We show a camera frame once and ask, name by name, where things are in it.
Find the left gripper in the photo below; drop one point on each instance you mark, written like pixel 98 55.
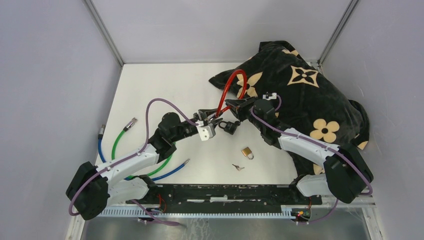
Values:
pixel 203 114

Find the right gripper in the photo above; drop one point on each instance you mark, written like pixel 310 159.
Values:
pixel 239 106

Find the red cable lock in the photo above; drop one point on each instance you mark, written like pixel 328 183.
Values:
pixel 227 86

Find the black padlock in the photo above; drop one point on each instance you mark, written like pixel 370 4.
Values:
pixel 229 126

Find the small brass padlock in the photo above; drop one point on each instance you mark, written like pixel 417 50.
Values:
pixel 247 153

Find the small padlock keys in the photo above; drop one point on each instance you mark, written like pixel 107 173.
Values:
pixel 237 167

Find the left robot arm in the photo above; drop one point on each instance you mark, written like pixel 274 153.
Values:
pixel 95 187

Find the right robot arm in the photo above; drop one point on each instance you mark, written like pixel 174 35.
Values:
pixel 346 174

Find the black floral blanket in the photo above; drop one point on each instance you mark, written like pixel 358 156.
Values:
pixel 307 100

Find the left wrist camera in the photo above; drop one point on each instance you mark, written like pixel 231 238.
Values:
pixel 206 130

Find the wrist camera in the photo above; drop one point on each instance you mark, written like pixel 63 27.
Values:
pixel 270 96
pixel 206 130

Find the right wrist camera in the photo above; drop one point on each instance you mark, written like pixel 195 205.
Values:
pixel 270 96

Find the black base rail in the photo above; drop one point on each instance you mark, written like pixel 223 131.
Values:
pixel 225 198

